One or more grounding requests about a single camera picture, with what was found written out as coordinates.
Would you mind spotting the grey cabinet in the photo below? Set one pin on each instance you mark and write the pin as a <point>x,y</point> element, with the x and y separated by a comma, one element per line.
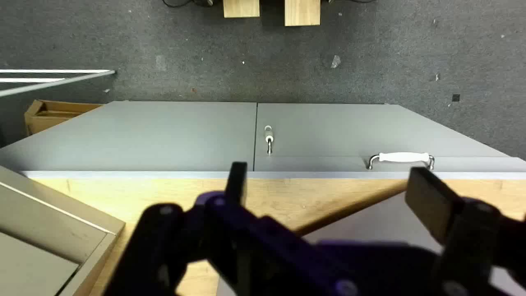
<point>165,137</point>

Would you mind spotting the open beige drawer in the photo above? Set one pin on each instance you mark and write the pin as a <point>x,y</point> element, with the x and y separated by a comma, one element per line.
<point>38,241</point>

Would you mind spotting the light wooden board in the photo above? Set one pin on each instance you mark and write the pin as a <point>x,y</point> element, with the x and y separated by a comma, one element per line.
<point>306,200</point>

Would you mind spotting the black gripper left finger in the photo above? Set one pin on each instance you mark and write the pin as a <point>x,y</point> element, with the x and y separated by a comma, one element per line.
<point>165,247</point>

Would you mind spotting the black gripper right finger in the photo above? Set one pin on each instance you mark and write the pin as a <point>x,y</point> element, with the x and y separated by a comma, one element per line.
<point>438,205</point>

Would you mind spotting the silver cabinet lock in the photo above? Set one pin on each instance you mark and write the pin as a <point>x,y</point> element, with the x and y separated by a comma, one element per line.
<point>268,139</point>

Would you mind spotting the silver metal frame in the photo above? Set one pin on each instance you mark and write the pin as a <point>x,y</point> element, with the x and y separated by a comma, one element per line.
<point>50,78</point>

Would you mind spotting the wooden box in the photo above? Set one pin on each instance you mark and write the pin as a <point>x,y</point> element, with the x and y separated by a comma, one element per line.
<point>46,114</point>

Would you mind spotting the light wooden furniture leg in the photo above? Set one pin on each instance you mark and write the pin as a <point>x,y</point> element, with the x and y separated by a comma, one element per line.
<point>301,11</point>
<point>240,7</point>

